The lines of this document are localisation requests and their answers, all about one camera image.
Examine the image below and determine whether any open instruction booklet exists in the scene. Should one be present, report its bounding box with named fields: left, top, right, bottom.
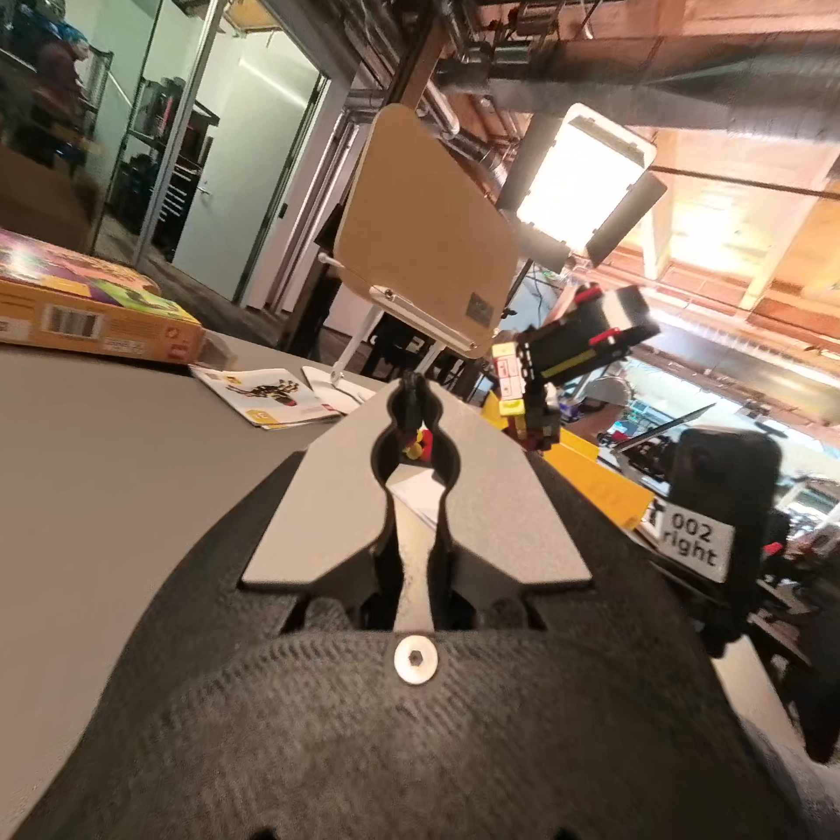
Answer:
left=388, top=467, right=454, bottom=526

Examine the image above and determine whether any small black lego piece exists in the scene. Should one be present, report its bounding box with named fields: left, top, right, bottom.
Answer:
left=402, top=369, right=424, bottom=434

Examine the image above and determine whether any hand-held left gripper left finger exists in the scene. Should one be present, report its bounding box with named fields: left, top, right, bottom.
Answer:
left=240, top=379, right=411, bottom=629

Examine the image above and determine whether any orange cardboard lego box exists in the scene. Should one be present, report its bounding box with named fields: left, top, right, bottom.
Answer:
left=0, top=227, right=221, bottom=365

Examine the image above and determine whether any closed instruction booklet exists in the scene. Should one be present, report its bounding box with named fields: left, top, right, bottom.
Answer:
left=190, top=366, right=345, bottom=431

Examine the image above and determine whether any black red yellow lego model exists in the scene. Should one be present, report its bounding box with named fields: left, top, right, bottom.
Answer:
left=400, top=282, right=662, bottom=462

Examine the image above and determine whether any wooden board on white stand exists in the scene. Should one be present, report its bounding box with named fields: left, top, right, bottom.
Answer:
left=301, top=104, right=521, bottom=416

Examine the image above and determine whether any person's right forearm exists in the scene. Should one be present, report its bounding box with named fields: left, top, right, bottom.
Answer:
left=791, top=591, right=840, bottom=765

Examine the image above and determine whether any bright studio light panel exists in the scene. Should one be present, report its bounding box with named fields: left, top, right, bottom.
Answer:
left=497, top=101, right=669, bottom=269

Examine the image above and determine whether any yellow plastic bin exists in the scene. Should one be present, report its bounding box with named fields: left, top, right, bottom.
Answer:
left=482, top=387, right=654, bottom=531

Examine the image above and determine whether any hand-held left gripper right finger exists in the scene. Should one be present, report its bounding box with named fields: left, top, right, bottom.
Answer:
left=420, top=381, right=595, bottom=626

